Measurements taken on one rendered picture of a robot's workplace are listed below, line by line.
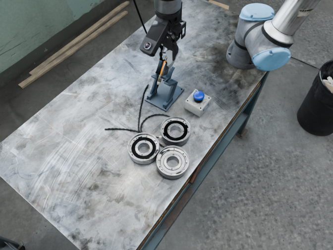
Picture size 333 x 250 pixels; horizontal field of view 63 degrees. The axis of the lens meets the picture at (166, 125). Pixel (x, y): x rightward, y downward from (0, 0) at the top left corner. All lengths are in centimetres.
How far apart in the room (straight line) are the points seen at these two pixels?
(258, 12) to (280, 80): 132
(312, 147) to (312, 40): 110
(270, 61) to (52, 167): 80
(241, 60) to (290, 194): 99
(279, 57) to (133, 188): 64
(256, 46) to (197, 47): 33
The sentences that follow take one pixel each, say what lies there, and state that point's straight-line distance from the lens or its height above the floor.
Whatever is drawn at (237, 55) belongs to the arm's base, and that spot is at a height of 85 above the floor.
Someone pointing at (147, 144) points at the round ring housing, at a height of 82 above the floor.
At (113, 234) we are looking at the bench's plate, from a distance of 85.
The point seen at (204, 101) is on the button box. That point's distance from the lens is 99.
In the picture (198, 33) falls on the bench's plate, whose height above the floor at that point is 80.
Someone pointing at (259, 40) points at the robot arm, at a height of 101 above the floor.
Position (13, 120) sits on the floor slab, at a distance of 226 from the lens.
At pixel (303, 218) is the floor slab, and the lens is 184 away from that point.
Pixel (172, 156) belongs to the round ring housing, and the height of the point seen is 82.
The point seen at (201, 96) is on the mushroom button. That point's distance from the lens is 97.
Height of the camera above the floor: 162
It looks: 57 degrees down
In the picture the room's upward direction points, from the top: 1 degrees counter-clockwise
